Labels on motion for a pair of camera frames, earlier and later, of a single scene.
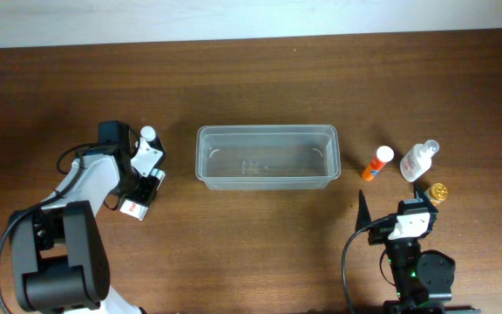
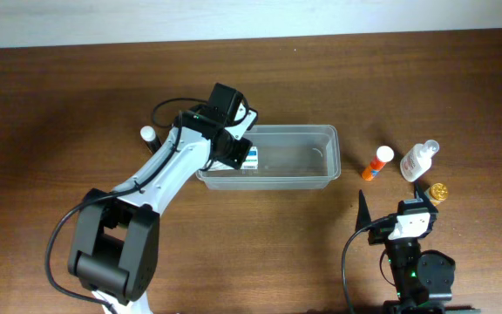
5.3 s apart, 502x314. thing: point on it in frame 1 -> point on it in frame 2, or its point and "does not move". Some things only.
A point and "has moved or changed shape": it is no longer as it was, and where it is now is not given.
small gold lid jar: [437, 194] does not move
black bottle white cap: [148, 134] does not move
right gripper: [381, 232] does not move
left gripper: [145, 195] -> [245, 146]
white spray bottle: [418, 160] does not move
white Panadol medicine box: [139, 211] has moved or changed shape
